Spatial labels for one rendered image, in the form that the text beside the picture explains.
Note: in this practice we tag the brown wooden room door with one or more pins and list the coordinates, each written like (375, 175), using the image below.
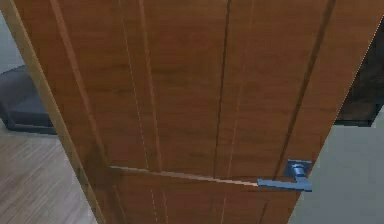
(186, 100)

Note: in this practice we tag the dark grey sofa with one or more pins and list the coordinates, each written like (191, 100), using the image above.
(20, 100)

